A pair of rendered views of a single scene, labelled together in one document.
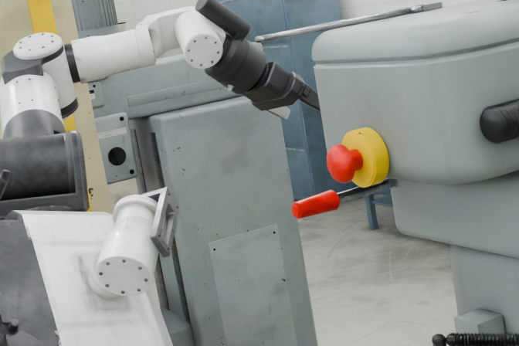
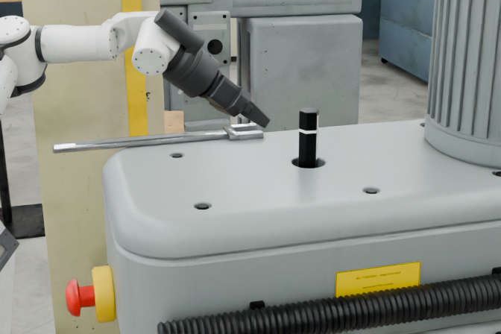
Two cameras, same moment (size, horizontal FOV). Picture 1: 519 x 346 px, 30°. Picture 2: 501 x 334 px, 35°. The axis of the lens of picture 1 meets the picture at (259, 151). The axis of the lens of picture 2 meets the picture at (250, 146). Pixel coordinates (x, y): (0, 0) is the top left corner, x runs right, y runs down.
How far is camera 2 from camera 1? 0.58 m
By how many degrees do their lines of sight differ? 17
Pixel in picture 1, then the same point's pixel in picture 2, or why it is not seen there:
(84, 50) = (50, 39)
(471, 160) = not seen: outside the picture
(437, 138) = (130, 323)
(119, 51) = (80, 45)
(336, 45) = (105, 180)
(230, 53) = (179, 65)
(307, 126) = not seen: hidden behind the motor
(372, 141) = (101, 290)
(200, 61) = (146, 69)
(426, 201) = not seen: hidden behind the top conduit
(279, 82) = (226, 95)
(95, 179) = (153, 86)
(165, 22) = (133, 21)
